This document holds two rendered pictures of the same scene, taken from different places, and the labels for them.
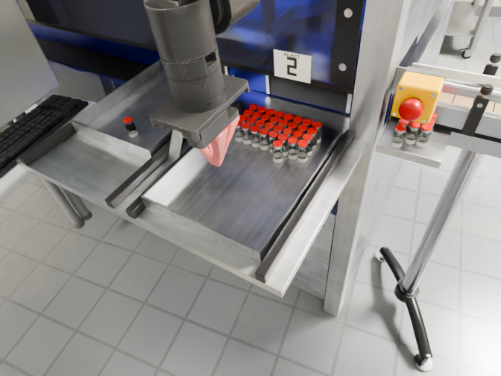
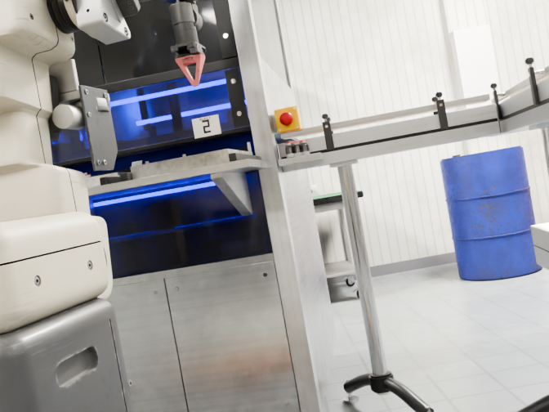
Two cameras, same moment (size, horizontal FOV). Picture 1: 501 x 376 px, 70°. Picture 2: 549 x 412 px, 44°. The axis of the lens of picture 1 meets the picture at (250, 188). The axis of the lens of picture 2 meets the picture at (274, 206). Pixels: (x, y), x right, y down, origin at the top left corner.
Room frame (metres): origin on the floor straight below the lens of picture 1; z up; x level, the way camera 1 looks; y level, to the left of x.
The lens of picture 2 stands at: (-1.23, 0.71, 0.79)
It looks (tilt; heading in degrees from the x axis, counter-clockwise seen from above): 1 degrees down; 332
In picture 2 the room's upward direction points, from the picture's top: 10 degrees counter-clockwise
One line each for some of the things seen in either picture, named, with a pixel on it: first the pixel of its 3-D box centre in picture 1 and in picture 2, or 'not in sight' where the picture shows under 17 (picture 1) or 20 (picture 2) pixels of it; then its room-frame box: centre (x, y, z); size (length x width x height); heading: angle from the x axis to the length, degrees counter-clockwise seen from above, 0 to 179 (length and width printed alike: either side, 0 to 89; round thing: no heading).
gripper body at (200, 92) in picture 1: (196, 82); (186, 39); (0.34, 0.04, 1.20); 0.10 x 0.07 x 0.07; 143
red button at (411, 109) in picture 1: (411, 108); (286, 118); (0.53, -0.31, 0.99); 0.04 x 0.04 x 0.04; 54
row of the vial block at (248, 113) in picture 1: (279, 129); not in sight; (0.63, -0.08, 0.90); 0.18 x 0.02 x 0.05; 53
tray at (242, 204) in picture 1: (247, 168); (197, 165); (0.53, 0.00, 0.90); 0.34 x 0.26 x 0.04; 143
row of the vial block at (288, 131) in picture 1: (273, 134); not in sight; (0.62, -0.07, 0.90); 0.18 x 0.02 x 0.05; 53
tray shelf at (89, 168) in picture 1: (195, 144); (145, 185); (0.66, 0.11, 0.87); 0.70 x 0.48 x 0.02; 54
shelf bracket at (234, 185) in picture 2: not in sight; (233, 195); (0.51, -0.08, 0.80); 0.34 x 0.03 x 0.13; 144
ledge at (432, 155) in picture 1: (414, 137); (301, 159); (0.59, -0.37, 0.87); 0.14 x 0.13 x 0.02; 144
